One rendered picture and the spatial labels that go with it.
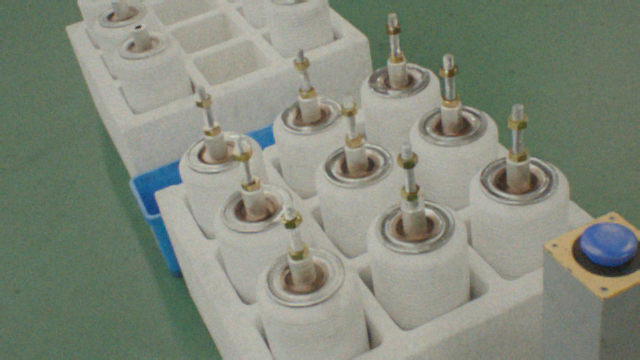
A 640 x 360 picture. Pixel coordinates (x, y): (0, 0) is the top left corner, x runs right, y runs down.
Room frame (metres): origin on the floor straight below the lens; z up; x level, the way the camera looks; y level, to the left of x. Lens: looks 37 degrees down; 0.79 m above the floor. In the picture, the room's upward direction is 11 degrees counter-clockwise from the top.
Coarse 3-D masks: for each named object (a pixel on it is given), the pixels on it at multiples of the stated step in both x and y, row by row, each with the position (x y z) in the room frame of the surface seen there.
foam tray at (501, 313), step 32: (160, 192) 0.82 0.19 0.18; (192, 224) 0.74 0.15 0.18; (320, 224) 0.73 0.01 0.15; (576, 224) 0.62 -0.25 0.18; (192, 256) 0.69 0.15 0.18; (192, 288) 0.76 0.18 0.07; (224, 288) 0.63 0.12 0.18; (480, 288) 0.57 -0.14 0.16; (512, 288) 0.55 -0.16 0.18; (224, 320) 0.58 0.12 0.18; (256, 320) 0.58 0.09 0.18; (384, 320) 0.54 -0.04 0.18; (448, 320) 0.53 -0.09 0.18; (480, 320) 0.52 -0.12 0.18; (512, 320) 0.53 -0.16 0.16; (224, 352) 0.65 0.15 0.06; (256, 352) 0.53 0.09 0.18; (384, 352) 0.50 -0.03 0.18; (416, 352) 0.50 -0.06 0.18; (448, 352) 0.51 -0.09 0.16; (480, 352) 0.52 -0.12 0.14; (512, 352) 0.53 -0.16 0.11
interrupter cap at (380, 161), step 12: (372, 144) 0.73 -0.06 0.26; (336, 156) 0.72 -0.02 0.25; (372, 156) 0.71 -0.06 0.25; (384, 156) 0.70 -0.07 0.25; (324, 168) 0.70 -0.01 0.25; (336, 168) 0.70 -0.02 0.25; (372, 168) 0.69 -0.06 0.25; (384, 168) 0.68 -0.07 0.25; (336, 180) 0.68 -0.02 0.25; (348, 180) 0.67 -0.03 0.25; (360, 180) 0.67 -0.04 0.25; (372, 180) 0.66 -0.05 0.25
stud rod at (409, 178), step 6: (402, 144) 0.59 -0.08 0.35; (408, 144) 0.58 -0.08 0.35; (402, 150) 0.58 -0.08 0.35; (408, 150) 0.58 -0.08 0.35; (402, 156) 0.58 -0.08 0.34; (408, 156) 0.58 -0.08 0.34; (408, 174) 0.58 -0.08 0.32; (408, 180) 0.58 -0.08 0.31; (414, 180) 0.58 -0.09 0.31; (408, 186) 0.58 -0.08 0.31; (414, 186) 0.58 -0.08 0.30; (408, 204) 0.58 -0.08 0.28; (414, 204) 0.58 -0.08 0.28
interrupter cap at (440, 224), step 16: (400, 208) 0.61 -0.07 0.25; (432, 208) 0.61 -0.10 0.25; (384, 224) 0.60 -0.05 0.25; (400, 224) 0.59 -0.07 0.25; (432, 224) 0.59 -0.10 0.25; (448, 224) 0.58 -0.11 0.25; (384, 240) 0.57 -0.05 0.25; (400, 240) 0.57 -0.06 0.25; (416, 240) 0.57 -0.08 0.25; (432, 240) 0.56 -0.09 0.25; (448, 240) 0.56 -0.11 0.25
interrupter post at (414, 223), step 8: (408, 208) 0.58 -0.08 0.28; (416, 208) 0.58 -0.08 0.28; (408, 216) 0.58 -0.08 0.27; (416, 216) 0.57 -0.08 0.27; (424, 216) 0.58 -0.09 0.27; (408, 224) 0.58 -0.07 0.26; (416, 224) 0.57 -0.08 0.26; (424, 224) 0.58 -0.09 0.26; (408, 232) 0.58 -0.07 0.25; (416, 232) 0.57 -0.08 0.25
